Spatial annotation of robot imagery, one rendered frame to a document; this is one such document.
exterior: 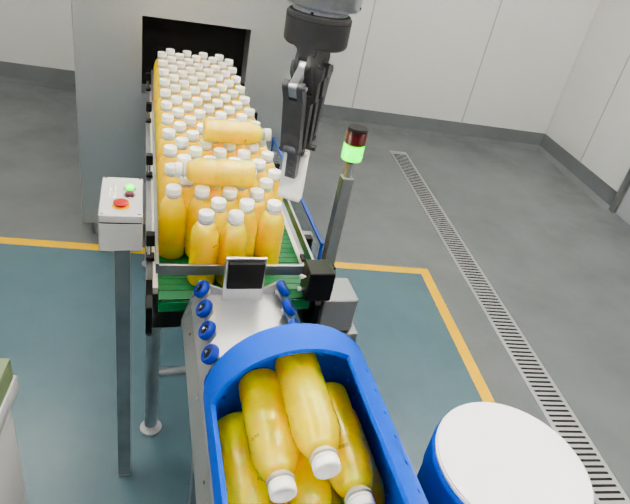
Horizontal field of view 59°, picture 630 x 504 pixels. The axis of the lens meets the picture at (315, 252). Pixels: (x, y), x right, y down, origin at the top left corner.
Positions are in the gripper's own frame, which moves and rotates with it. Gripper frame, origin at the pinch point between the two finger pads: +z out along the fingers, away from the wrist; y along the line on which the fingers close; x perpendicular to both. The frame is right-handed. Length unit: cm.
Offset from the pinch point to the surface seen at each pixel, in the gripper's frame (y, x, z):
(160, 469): 50, 45, 148
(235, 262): 39, 22, 44
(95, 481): 36, 62, 148
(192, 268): 41, 34, 52
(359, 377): -1.8, -15.8, 28.1
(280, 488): -18.2, -10.5, 36.7
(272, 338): -1.4, -1.3, 26.9
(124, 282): 42, 54, 64
